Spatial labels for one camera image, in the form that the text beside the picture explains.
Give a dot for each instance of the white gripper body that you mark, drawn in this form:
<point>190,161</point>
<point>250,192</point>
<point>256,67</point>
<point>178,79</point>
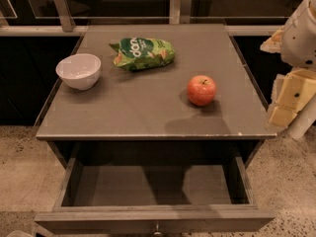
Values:
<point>300,39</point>

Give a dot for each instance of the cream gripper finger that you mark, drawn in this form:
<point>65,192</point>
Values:
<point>290,94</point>
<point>272,44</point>

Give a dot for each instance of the red apple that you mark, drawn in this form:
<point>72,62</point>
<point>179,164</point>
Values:
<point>201,90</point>

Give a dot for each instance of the metal drawer knob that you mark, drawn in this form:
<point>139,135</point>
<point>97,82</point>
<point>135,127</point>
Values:
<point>157,232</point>

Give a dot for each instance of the open grey top drawer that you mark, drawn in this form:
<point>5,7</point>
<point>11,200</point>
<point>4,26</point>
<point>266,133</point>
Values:
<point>130,199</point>

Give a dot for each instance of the green snack bag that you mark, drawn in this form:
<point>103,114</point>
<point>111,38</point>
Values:
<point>134,54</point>

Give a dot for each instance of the grey cabinet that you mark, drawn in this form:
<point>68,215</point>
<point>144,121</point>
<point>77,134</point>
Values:
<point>153,104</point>

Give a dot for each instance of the white ceramic bowl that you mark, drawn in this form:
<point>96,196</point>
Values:
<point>80,71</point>

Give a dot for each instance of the white table leg post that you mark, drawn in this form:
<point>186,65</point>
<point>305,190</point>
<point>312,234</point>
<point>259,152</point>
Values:
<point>304,120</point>

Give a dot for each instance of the middle metal railing bracket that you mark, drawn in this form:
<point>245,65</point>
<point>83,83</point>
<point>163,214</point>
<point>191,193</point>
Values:
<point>180,11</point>

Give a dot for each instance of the metal railing bracket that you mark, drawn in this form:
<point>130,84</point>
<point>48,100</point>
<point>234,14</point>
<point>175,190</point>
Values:
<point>180,11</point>
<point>66,21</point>

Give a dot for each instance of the left metal railing bracket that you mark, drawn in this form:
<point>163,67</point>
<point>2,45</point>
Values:
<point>66,21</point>

